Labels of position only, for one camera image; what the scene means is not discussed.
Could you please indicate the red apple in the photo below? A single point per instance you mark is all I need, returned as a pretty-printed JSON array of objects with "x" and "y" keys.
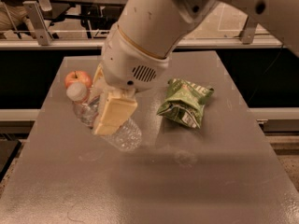
[{"x": 78, "y": 76}]

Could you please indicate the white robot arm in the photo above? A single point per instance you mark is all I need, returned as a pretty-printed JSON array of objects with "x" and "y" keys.
[{"x": 156, "y": 26}]

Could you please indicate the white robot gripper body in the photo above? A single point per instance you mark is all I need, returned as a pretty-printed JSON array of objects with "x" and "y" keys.
[{"x": 126, "y": 64}]

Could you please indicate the seated person in background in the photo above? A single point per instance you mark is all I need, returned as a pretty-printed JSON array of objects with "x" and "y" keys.
[{"x": 13, "y": 14}]

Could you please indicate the black office chair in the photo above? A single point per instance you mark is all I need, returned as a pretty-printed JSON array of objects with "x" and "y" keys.
[{"x": 99, "y": 22}]

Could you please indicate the right metal barrier bracket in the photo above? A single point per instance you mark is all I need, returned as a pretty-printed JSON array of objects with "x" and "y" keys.
[{"x": 247, "y": 33}]

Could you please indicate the dark background desk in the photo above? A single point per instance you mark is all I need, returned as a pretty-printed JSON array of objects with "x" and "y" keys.
[{"x": 59, "y": 8}]

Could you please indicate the green chip bag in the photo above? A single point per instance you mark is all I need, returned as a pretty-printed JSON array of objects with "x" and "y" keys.
[{"x": 184, "y": 102}]

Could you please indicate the clear plastic water bottle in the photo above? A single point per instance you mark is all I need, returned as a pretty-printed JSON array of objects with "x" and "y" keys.
[{"x": 127, "y": 138}]

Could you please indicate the metal barrier bracket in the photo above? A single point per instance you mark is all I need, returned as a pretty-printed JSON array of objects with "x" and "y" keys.
[
  {"x": 41, "y": 32},
  {"x": 247, "y": 33}
]

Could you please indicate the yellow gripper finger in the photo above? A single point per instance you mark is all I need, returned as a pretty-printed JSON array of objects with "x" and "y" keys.
[
  {"x": 115, "y": 107},
  {"x": 98, "y": 84}
]

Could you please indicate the left metal barrier bracket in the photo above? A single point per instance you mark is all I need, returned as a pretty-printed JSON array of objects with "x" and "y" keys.
[{"x": 41, "y": 32}]

